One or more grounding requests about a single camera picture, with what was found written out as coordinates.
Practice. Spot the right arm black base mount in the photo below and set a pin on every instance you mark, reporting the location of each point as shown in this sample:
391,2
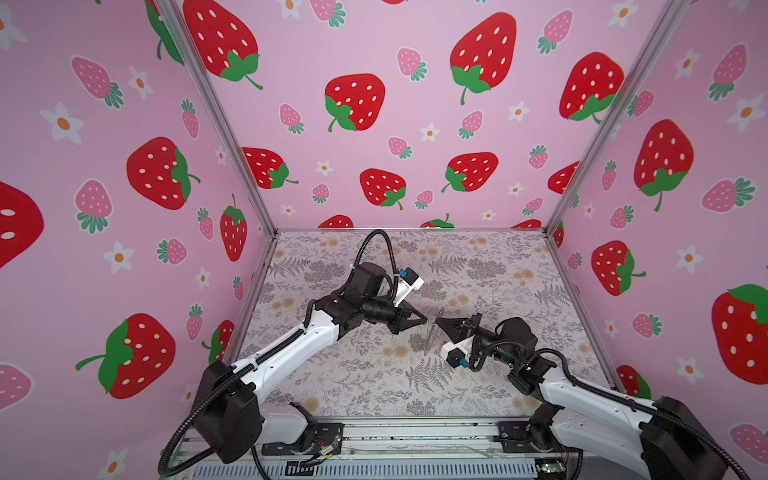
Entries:
523,437

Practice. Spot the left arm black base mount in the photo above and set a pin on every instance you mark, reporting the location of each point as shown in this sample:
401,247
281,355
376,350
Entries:
322,439

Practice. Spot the aluminium corner post right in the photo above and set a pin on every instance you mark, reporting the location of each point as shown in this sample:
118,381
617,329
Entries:
663,29

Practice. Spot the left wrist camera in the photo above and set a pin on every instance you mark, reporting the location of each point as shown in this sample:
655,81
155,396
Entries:
407,282

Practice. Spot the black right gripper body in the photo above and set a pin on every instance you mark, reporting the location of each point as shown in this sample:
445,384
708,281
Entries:
471,327

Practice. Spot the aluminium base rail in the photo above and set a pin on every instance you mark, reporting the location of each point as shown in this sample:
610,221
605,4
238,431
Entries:
435,448

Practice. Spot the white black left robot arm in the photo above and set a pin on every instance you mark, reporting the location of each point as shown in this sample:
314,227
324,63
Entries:
229,409

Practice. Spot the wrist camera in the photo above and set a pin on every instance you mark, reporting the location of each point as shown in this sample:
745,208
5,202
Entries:
457,354
407,282

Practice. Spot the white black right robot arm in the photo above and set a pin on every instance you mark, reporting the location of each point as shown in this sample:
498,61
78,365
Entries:
657,439

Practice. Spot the aluminium corner post left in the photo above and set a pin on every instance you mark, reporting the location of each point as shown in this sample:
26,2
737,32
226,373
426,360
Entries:
215,44

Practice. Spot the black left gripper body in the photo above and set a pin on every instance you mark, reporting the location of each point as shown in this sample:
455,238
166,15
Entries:
380,312

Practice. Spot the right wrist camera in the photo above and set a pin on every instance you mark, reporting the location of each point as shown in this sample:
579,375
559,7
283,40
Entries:
457,354

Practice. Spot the aluminium corner post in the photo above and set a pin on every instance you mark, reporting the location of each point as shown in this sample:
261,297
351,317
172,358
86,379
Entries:
215,44
663,29

